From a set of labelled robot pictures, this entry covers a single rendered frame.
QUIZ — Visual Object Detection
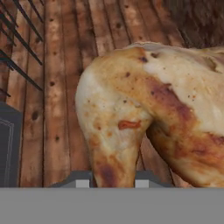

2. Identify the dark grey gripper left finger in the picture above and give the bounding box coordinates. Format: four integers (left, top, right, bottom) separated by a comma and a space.
48, 170, 95, 188

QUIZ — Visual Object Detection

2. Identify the dark grey cupboard front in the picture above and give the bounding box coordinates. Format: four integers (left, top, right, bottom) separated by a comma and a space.
0, 101, 24, 188

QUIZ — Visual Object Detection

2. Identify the black wire rack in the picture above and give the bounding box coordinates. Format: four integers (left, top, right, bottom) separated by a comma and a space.
0, 0, 46, 99

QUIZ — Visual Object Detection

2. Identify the roasted chicken drumstick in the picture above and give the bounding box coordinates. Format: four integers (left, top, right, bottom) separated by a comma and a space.
74, 41, 224, 188

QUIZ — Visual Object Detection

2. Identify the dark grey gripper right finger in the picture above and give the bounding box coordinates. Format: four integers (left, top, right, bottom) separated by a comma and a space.
134, 170, 175, 188

